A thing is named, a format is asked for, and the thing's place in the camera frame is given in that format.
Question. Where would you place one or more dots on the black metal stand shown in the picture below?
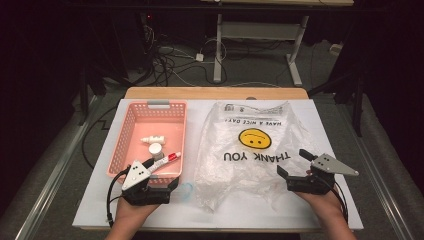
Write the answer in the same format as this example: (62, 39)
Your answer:
(83, 100)
(357, 100)

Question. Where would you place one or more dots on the white metal desk frame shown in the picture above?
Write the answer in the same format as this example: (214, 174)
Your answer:
(218, 50)

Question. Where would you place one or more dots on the clear smiley plastic bag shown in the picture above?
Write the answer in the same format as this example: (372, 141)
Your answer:
(233, 173)

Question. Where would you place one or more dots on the white dropper bottle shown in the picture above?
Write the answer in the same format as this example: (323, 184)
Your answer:
(155, 139)

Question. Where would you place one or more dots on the pink perforated plastic basket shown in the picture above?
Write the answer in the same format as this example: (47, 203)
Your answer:
(160, 130)

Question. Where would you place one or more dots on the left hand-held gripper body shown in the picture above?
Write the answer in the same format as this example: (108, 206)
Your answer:
(135, 176)

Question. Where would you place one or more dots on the person's left hand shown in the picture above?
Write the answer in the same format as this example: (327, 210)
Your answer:
(133, 211)

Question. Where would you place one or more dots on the white power adapter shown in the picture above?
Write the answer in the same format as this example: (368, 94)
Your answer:
(199, 57)

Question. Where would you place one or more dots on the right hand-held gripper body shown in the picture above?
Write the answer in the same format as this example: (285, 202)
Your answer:
(328, 165)

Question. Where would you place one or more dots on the white board sheet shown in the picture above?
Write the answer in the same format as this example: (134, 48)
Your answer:
(200, 213)

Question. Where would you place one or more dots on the red and white tube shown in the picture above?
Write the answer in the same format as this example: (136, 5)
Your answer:
(167, 159)

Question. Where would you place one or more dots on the person's right hand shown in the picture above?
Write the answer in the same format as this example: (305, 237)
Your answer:
(323, 203)

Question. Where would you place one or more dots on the metal floor rail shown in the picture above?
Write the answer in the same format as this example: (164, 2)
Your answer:
(56, 166)
(380, 186)

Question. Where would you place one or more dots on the small white-capped jar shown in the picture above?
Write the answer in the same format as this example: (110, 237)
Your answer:
(156, 148)

